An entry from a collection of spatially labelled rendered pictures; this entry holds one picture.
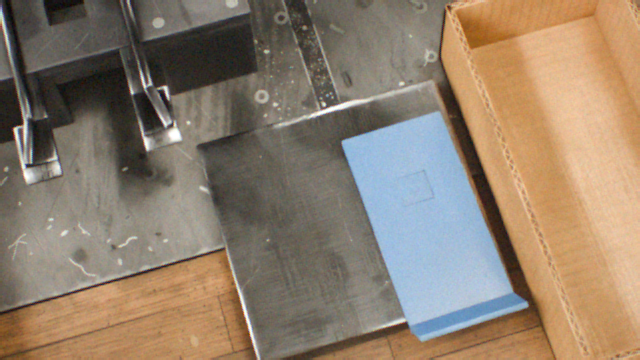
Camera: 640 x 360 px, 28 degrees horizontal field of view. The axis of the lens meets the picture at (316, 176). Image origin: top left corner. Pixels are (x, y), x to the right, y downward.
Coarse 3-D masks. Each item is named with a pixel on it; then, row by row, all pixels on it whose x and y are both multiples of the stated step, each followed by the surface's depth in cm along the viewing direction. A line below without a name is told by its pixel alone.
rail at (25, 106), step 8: (0, 0) 83; (0, 8) 83; (0, 16) 82; (8, 16) 82; (8, 24) 82; (8, 32) 82; (8, 40) 82; (8, 48) 81; (16, 48) 81; (16, 56) 81; (16, 64) 81; (16, 72) 81; (16, 80) 80; (24, 80) 81; (16, 88) 80; (24, 88) 80; (24, 96) 80; (24, 104) 80; (24, 112) 80
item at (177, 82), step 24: (72, 0) 85; (240, 24) 84; (168, 48) 84; (192, 48) 85; (216, 48) 86; (240, 48) 86; (72, 72) 83; (96, 72) 84; (168, 72) 87; (192, 72) 88; (216, 72) 89; (240, 72) 90; (0, 96) 83; (48, 96) 85; (0, 120) 86; (72, 120) 89
